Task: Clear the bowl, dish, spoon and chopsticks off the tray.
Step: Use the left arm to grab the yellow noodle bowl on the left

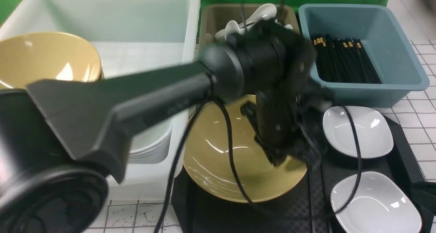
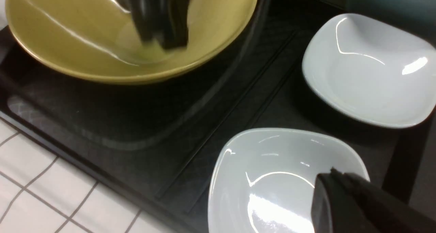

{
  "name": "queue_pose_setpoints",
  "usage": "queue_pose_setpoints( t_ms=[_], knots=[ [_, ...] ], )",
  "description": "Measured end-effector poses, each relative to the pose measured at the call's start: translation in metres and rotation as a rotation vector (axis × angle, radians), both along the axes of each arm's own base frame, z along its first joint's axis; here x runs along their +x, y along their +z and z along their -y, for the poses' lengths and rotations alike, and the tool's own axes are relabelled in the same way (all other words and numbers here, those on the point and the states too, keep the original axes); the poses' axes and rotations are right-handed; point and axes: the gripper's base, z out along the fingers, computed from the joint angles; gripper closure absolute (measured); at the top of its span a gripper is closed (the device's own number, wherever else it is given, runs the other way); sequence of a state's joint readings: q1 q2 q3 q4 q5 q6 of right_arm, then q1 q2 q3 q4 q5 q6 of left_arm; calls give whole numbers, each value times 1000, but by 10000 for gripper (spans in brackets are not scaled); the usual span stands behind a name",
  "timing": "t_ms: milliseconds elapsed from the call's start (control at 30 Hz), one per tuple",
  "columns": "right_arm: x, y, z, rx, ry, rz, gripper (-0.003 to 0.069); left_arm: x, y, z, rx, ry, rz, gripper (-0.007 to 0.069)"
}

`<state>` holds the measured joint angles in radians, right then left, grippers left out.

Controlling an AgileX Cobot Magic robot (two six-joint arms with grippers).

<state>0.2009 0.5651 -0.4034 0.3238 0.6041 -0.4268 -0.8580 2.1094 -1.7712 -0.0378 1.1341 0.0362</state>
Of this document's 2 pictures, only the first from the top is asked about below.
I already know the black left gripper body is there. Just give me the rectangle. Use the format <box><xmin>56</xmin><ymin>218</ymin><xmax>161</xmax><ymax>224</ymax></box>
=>
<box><xmin>240</xmin><ymin>80</ymin><xmax>334</xmax><ymax>168</ymax></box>

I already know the white square side dish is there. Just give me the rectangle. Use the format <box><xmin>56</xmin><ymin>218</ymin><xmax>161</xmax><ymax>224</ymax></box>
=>
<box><xmin>336</xmin><ymin>171</ymin><xmax>422</xmax><ymax>233</ymax></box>
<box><xmin>322</xmin><ymin>106</ymin><xmax>394</xmax><ymax>159</ymax></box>

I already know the yellow noodle bowl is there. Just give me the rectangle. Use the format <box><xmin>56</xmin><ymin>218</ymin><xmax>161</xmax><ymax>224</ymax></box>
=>
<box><xmin>184</xmin><ymin>95</ymin><xmax>307</xmax><ymax>203</ymax></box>

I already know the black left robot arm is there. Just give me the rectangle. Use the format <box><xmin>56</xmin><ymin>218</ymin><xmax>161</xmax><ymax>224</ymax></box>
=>
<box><xmin>1</xmin><ymin>20</ymin><xmax>333</xmax><ymax>233</ymax></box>

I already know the bundle of black chopsticks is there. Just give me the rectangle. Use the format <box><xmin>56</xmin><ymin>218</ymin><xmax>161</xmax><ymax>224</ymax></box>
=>
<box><xmin>311</xmin><ymin>34</ymin><xmax>382</xmax><ymax>84</ymax></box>

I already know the black plastic serving tray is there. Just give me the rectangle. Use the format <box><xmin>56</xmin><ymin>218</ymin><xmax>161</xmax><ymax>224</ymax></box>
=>
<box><xmin>171</xmin><ymin>117</ymin><xmax>424</xmax><ymax>233</ymax></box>

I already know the pile of white spoons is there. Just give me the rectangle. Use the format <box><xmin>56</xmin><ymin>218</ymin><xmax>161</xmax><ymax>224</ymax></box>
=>
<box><xmin>201</xmin><ymin>3</ymin><xmax>300</xmax><ymax>42</ymax></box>

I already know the blue plastic chopstick bin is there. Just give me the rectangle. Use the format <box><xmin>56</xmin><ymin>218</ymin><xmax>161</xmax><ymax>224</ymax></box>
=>
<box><xmin>298</xmin><ymin>4</ymin><xmax>429</xmax><ymax>108</ymax></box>

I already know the olive plastic spoon bin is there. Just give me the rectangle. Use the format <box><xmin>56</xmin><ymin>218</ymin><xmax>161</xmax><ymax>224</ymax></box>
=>
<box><xmin>197</xmin><ymin>4</ymin><xmax>311</xmax><ymax>104</ymax></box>

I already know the stack of white dishes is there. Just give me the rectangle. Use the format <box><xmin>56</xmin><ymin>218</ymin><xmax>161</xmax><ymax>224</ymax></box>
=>
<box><xmin>129</xmin><ymin>118</ymin><xmax>172</xmax><ymax>164</ymax></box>

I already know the large white plastic bin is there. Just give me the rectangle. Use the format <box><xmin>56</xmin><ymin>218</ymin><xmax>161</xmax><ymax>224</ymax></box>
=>
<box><xmin>1</xmin><ymin>0</ymin><xmax>200</xmax><ymax>201</ymax></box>

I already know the stack of yellow bowls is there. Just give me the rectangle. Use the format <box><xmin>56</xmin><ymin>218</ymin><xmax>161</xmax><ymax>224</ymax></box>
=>
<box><xmin>0</xmin><ymin>32</ymin><xmax>104</xmax><ymax>90</ymax></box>

